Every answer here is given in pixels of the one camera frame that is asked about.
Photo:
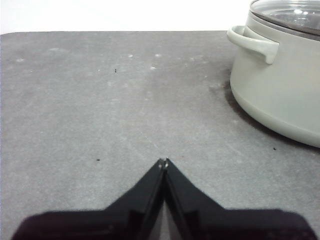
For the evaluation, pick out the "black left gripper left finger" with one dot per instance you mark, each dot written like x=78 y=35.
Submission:
x=100 y=225

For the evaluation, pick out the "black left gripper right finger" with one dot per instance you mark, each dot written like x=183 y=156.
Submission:
x=225 y=225

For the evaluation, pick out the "pale green electric pot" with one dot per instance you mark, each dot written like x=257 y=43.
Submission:
x=275 y=100

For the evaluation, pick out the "glass lid with green knob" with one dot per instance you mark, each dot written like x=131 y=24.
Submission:
x=287 y=15

